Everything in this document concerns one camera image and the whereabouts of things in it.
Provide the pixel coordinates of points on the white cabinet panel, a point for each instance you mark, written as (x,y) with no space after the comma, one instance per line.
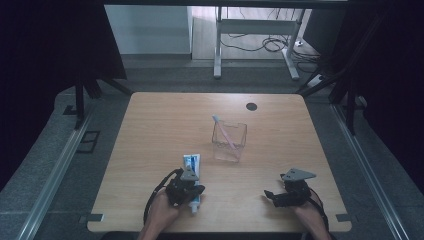
(146,30)

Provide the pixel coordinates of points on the person's left hand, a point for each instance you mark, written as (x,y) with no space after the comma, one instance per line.
(163,211)

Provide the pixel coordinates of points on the pink toothbrush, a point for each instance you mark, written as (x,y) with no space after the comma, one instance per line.
(225,133)

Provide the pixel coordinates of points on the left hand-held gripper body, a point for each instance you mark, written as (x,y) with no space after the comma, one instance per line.
(181,190)

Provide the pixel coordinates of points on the clear plastic holder cup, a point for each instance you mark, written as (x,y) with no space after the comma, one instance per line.
(230,141)

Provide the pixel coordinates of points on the aluminium floor rail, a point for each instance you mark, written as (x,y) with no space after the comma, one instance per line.
(56,176)
(366,173)

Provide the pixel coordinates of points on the blue white toothpaste tube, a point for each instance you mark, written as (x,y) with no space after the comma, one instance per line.
(192,161)

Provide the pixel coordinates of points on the black curtain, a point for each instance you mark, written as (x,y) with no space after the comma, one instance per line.
(43,66)
(390,66)

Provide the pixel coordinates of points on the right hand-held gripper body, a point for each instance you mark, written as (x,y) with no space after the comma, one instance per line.
(296,186)

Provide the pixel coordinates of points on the black floor frame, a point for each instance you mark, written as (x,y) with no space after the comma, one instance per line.
(88,141)

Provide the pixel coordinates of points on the white desk frame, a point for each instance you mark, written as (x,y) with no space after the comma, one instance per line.
(256,26)

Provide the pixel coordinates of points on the black metal stand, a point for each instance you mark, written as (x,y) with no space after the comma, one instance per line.
(79,100)
(350,106)

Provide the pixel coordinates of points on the grey table bracket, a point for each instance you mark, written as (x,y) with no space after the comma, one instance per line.
(91,218)

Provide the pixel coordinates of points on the person's right hand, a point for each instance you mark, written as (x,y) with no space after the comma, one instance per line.
(308,215)

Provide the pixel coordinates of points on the white power strip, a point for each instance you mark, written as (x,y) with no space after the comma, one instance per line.
(316,81)

